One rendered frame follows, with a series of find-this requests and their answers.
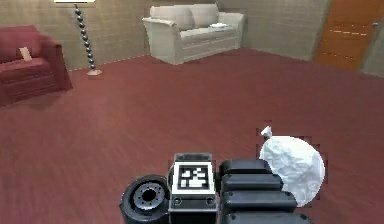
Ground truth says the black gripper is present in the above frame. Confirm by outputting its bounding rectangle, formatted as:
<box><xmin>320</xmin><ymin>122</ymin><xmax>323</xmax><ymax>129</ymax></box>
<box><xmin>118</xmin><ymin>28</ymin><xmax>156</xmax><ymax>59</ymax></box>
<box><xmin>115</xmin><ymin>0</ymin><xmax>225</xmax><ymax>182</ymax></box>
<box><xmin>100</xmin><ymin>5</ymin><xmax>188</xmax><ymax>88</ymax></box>
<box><xmin>119</xmin><ymin>174</ymin><xmax>172</xmax><ymax>224</ymax></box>

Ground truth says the white garbage bag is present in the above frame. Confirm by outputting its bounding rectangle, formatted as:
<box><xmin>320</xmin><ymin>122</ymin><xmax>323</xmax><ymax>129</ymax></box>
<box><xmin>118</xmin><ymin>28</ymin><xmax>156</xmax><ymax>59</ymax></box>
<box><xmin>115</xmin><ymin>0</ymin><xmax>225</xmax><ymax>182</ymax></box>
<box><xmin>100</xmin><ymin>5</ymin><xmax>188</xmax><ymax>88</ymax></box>
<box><xmin>259</xmin><ymin>125</ymin><xmax>326</xmax><ymax>208</ymax></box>

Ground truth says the beige sofa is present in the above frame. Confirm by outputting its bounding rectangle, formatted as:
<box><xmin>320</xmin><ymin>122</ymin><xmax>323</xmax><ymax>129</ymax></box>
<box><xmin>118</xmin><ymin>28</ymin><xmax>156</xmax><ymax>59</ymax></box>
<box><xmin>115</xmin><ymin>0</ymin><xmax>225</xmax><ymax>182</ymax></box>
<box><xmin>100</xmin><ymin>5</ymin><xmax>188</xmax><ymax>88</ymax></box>
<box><xmin>142</xmin><ymin>3</ymin><xmax>246</xmax><ymax>66</ymax></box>

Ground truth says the beaded floor lamp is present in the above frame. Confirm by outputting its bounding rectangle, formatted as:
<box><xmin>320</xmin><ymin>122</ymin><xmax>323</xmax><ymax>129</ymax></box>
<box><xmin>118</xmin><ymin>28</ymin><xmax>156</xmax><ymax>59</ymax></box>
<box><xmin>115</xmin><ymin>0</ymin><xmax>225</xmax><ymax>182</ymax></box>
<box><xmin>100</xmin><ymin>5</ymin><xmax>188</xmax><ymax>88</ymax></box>
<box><xmin>53</xmin><ymin>0</ymin><xmax>104</xmax><ymax>77</ymax></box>

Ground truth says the red armchair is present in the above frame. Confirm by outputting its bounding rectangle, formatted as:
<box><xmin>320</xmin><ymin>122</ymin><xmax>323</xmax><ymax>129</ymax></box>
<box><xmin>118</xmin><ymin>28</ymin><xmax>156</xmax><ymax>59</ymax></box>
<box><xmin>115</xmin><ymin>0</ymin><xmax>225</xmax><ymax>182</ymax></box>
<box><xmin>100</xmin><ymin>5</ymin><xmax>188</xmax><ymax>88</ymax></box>
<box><xmin>0</xmin><ymin>25</ymin><xmax>74</xmax><ymax>107</ymax></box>

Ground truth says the tan flat object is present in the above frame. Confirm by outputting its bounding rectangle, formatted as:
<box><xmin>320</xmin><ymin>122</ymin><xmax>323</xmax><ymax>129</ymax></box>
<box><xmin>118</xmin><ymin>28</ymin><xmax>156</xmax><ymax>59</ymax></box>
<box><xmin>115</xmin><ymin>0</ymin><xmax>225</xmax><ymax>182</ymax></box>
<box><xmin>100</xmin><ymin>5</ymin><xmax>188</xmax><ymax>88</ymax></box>
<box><xmin>18</xmin><ymin>46</ymin><xmax>33</xmax><ymax>62</ymax></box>

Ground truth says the orange wooden door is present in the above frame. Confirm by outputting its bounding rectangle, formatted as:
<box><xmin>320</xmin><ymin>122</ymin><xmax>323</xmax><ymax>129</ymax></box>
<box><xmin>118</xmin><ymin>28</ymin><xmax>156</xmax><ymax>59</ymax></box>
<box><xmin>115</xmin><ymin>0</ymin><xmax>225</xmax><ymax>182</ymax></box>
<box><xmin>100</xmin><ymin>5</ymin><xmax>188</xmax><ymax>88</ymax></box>
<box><xmin>313</xmin><ymin>0</ymin><xmax>384</xmax><ymax>72</ymax></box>

